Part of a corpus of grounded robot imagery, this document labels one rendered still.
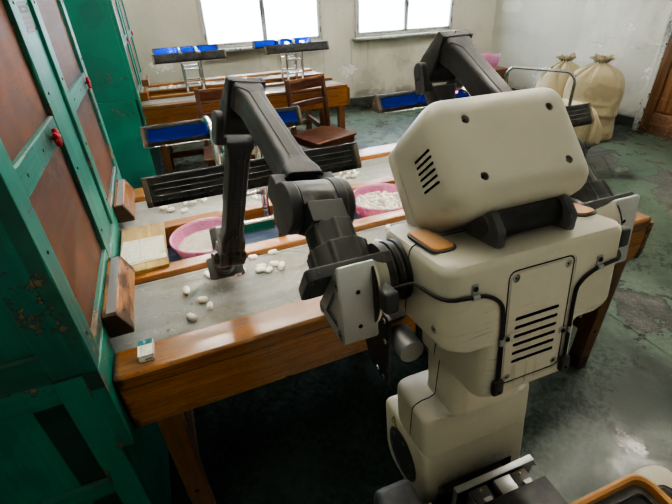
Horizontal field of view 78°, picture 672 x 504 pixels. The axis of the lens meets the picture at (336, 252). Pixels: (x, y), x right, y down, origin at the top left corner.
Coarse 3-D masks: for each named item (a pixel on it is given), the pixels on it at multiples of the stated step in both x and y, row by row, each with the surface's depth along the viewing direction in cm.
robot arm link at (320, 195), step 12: (312, 180) 60; (324, 180) 61; (300, 192) 57; (312, 192) 58; (324, 192) 58; (312, 204) 56; (324, 204) 56; (336, 204) 57; (312, 216) 55; (324, 216) 56; (336, 216) 56
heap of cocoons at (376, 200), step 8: (376, 192) 184; (384, 192) 184; (360, 200) 180; (368, 200) 178; (376, 200) 178; (384, 200) 177; (392, 200) 176; (400, 200) 176; (376, 208) 172; (384, 208) 173; (368, 216) 169
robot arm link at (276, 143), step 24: (240, 96) 78; (264, 96) 78; (240, 120) 86; (264, 120) 72; (264, 144) 70; (288, 144) 67; (288, 168) 62; (312, 168) 64; (288, 192) 56; (336, 192) 59; (288, 216) 57
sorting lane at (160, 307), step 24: (288, 264) 138; (144, 288) 130; (168, 288) 129; (192, 288) 129; (216, 288) 128; (240, 288) 128; (264, 288) 127; (288, 288) 127; (144, 312) 120; (168, 312) 120; (192, 312) 119; (216, 312) 119; (240, 312) 118; (120, 336) 112; (144, 336) 111; (168, 336) 111
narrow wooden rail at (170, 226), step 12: (372, 180) 190; (384, 180) 189; (252, 204) 173; (192, 216) 166; (204, 216) 166; (216, 216) 165; (252, 216) 171; (168, 228) 160; (192, 228) 164; (204, 228) 166; (168, 240) 162
